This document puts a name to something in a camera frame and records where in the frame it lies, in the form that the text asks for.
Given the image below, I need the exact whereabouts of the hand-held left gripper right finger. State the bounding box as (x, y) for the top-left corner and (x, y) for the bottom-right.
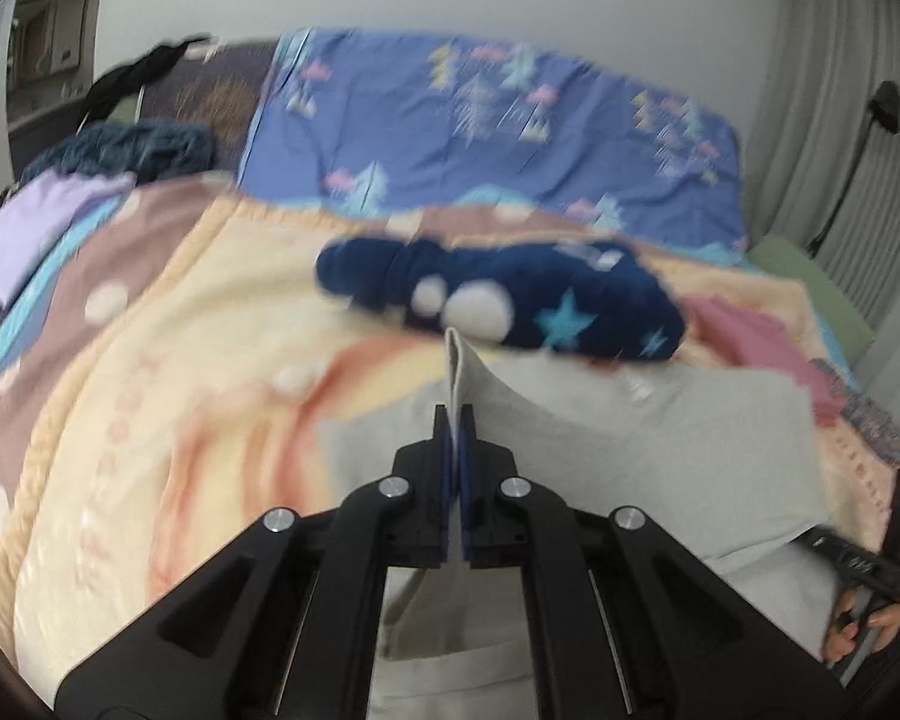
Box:
(457, 403), (856, 720)

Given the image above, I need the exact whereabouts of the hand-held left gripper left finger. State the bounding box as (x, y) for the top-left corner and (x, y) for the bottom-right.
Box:
(52, 403), (460, 720)

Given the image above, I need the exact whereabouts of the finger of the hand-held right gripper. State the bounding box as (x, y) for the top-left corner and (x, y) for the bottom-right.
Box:
(799, 527), (854, 563)

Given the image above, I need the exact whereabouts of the grey garment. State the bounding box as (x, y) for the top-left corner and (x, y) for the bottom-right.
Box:
(319, 326), (845, 720)

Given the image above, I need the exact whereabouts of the person's right hand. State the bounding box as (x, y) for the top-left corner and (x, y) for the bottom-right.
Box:
(825, 589), (900, 665)

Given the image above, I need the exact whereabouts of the multicolour patterned cloth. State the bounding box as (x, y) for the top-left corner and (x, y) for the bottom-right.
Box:
(810, 356), (900, 466)

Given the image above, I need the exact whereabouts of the pink garment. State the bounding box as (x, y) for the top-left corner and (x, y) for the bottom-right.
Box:
(682, 296), (841, 421)

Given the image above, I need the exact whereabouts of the navy star fleece garment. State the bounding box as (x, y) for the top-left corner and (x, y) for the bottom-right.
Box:
(313, 234), (687, 367)

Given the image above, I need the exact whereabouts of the green cushion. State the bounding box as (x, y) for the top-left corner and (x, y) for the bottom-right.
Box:
(746, 234), (875, 368)

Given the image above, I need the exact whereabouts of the peach printed blanket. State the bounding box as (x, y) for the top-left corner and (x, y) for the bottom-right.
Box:
(0, 172), (900, 691)

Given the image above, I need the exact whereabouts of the blue tree print duvet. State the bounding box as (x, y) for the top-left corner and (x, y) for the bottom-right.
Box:
(236, 28), (747, 263)

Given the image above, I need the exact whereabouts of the black floor lamp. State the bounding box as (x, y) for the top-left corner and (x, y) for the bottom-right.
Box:
(806, 80), (900, 256)

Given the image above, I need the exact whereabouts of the dark patterned pillow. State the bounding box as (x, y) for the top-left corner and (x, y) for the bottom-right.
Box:
(139, 41), (278, 173)

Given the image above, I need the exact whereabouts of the teal fuzzy blanket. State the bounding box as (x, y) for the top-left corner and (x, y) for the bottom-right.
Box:
(19, 120), (218, 185)

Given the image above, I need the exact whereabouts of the lavender cloth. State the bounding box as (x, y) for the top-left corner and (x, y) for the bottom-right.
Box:
(0, 171), (136, 305)

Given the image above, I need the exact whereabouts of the white curtain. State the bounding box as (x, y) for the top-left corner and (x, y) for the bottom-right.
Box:
(742, 0), (900, 421)

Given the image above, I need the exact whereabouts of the black cloth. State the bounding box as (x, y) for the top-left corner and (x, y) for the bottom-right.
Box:
(82, 34), (215, 121)

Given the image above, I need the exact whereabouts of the white shelf unit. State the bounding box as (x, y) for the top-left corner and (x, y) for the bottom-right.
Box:
(7, 0), (98, 128)

